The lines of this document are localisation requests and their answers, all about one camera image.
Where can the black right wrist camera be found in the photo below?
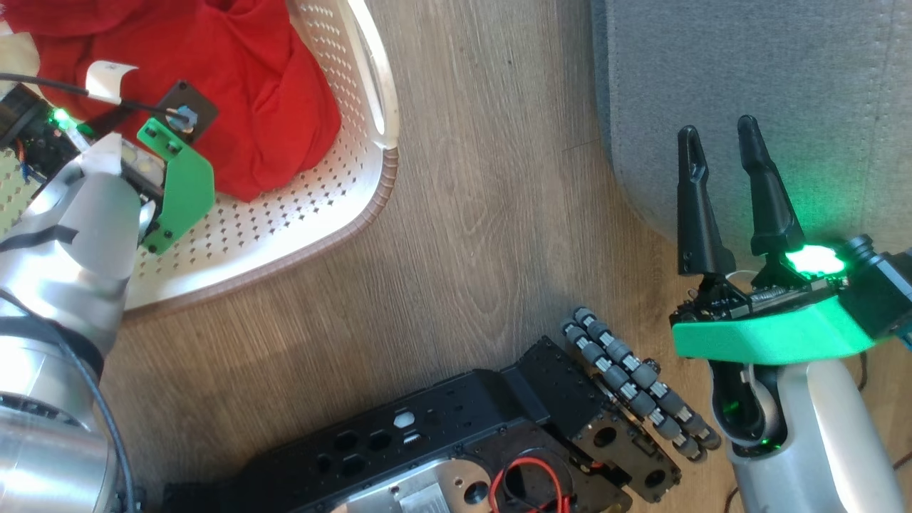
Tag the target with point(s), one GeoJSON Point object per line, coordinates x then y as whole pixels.
{"type": "Point", "coordinates": [883, 285]}

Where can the red cloth garment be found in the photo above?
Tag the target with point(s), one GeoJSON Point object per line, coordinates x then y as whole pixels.
{"type": "Point", "coordinates": [263, 85]}

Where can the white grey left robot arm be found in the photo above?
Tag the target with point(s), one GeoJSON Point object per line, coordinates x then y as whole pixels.
{"type": "Point", "coordinates": [71, 249]}

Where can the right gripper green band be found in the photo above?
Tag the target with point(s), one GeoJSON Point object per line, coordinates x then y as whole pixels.
{"type": "Point", "coordinates": [769, 331]}

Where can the cream perforated laundry basket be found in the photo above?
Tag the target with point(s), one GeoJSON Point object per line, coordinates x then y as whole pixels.
{"type": "Point", "coordinates": [285, 235]}

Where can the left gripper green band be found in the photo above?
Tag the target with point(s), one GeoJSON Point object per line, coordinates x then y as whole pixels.
{"type": "Point", "coordinates": [182, 192]}

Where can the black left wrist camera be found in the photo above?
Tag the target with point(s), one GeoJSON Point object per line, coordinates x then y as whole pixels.
{"type": "Point", "coordinates": [201, 105]}

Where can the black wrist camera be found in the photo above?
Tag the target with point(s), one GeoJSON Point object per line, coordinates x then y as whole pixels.
{"type": "Point", "coordinates": [883, 285]}
{"type": "Point", "coordinates": [201, 105]}

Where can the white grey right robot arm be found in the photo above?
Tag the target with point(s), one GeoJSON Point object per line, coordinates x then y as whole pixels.
{"type": "Point", "coordinates": [819, 427]}

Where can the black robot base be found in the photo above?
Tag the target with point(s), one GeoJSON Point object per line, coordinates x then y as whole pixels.
{"type": "Point", "coordinates": [442, 420]}

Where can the grey fabric sofa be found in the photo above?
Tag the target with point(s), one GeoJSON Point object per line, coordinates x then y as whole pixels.
{"type": "Point", "coordinates": [784, 57]}

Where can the grey roller omni wheel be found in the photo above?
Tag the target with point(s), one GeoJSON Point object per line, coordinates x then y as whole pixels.
{"type": "Point", "coordinates": [641, 388]}

